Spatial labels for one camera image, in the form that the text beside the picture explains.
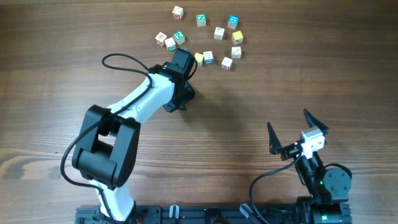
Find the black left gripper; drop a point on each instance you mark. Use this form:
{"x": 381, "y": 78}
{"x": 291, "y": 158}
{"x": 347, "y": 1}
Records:
{"x": 190, "y": 94}

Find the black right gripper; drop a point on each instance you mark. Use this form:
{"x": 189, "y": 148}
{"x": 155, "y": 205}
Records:
{"x": 289, "y": 151}

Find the yellow top block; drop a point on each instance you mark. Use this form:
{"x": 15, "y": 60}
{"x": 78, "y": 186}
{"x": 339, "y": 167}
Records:
{"x": 199, "y": 58}

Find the yellow block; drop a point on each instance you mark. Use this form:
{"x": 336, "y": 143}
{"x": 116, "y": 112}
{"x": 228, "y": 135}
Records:
{"x": 199, "y": 58}
{"x": 237, "y": 37}

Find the green V block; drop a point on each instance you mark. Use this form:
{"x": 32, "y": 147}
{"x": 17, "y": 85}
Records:
{"x": 170, "y": 44}

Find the blue P block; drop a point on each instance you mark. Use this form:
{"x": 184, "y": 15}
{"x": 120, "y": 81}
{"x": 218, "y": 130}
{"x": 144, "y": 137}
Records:
{"x": 208, "y": 57}

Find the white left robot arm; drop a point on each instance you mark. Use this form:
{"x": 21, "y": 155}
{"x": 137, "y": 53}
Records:
{"x": 106, "y": 148}

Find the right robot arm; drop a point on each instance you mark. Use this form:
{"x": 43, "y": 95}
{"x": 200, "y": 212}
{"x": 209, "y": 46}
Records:
{"x": 328, "y": 185}

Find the green Z block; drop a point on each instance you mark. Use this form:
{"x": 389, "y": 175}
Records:
{"x": 179, "y": 37}

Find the white block red side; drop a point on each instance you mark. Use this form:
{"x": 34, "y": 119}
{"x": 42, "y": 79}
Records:
{"x": 160, "y": 38}

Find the red A block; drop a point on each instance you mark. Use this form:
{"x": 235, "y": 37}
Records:
{"x": 226, "y": 63}

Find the white block number two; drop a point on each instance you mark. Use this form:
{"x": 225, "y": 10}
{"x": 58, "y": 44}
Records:
{"x": 219, "y": 33}

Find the green N block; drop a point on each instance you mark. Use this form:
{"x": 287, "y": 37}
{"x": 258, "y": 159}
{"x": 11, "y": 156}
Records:
{"x": 201, "y": 20}

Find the red-sided block far back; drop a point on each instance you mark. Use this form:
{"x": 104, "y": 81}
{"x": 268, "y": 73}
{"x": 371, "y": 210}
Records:
{"x": 177, "y": 12}

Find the white O block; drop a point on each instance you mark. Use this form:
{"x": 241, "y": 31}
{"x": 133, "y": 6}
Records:
{"x": 236, "y": 52}

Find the yellow block right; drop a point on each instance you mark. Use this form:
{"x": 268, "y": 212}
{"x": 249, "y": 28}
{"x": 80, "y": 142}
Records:
{"x": 237, "y": 37}

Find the blue top block right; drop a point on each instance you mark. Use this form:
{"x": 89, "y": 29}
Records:
{"x": 233, "y": 21}

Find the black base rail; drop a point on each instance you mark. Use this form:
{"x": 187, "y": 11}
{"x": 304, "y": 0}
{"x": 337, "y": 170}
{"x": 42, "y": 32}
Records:
{"x": 279, "y": 214}

